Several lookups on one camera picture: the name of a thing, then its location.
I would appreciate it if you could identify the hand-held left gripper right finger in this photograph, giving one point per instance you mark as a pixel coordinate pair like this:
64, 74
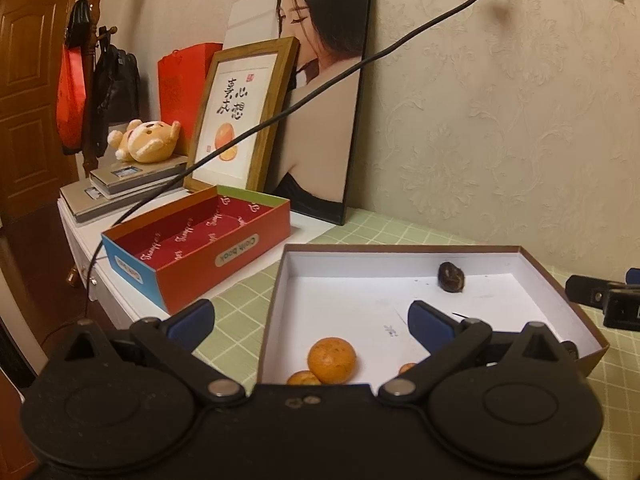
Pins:
429, 322

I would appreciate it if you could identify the red hanging bag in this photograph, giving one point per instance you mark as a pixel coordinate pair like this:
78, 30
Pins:
70, 100

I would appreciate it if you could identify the green checked tablecloth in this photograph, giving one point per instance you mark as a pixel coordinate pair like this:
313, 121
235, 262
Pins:
240, 330

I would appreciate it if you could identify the small orange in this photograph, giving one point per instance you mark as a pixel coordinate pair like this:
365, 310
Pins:
406, 368
303, 378

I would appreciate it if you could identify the wooden framed picture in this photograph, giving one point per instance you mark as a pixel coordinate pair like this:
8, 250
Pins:
235, 110

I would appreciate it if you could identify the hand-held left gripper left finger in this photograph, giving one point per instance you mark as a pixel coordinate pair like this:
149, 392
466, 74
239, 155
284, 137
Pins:
192, 321

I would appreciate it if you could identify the brown wooden door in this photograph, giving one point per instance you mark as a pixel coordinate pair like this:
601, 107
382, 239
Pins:
30, 85

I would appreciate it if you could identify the black handbag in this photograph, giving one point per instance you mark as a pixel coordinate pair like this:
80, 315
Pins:
80, 20

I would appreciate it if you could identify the silver digital scale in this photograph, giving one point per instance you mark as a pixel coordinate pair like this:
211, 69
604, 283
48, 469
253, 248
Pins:
80, 202
140, 175

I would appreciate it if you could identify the tan plush toy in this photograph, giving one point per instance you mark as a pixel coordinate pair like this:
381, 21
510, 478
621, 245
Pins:
147, 142

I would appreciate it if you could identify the black backpack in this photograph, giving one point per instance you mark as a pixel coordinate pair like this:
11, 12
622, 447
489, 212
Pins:
117, 85

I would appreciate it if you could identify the large orange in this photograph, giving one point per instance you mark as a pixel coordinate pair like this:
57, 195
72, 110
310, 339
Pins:
331, 360

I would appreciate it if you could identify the red and blue box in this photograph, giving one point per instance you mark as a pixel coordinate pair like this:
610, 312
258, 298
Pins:
200, 270

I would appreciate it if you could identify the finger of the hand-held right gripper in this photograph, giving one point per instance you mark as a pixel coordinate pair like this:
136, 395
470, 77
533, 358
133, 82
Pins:
634, 276
587, 290

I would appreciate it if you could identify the brown box with white inside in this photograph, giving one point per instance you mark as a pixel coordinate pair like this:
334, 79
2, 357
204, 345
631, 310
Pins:
350, 290

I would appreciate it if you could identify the canvas portrait print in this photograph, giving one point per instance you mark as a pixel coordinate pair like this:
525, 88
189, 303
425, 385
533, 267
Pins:
320, 150

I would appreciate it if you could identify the wooden coat rack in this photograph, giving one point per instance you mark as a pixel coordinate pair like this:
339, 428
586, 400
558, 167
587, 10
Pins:
90, 160

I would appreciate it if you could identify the red paper bag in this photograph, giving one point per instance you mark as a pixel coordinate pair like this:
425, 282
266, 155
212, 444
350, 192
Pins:
177, 90

